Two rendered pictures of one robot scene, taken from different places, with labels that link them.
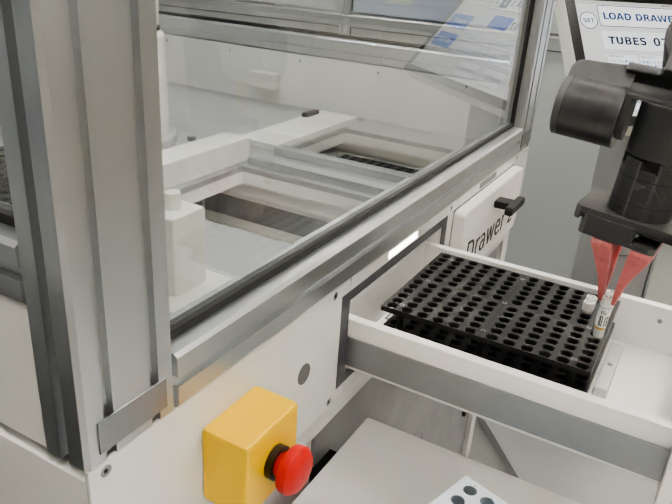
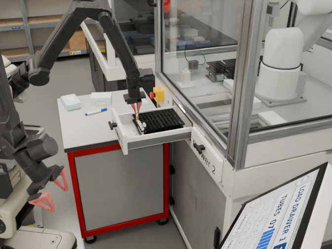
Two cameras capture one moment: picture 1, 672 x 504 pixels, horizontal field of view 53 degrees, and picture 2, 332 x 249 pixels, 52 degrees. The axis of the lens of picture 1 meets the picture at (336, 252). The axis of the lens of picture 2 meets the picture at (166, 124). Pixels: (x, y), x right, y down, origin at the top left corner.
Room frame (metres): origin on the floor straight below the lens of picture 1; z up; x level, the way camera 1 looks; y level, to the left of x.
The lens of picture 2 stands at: (1.73, -1.26, 1.72)
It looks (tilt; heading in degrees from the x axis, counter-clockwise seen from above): 30 degrees down; 133
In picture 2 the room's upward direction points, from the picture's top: straight up
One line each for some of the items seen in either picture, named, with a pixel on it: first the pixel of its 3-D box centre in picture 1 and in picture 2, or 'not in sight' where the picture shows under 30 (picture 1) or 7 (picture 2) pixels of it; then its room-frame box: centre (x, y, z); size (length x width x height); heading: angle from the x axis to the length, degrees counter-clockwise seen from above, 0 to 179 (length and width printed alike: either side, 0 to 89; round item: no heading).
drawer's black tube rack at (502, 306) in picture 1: (500, 327); (157, 124); (0.67, -0.19, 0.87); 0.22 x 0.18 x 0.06; 62
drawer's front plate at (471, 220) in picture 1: (487, 219); (205, 152); (1.01, -0.24, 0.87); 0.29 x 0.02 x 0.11; 152
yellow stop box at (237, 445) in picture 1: (254, 451); (157, 94); (0.43, 0.06, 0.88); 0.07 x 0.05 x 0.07; 152
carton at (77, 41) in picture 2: not in sight; (80, 37); (-2.82, 1.68, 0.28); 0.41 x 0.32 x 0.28; 65
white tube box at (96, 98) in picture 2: not in sight; (101, 98); (0.08, -0.10, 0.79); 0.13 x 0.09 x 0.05; 47
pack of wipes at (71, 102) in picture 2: not in sight; (70, 102); (-0.03, -0.25, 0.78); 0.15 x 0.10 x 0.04; 162
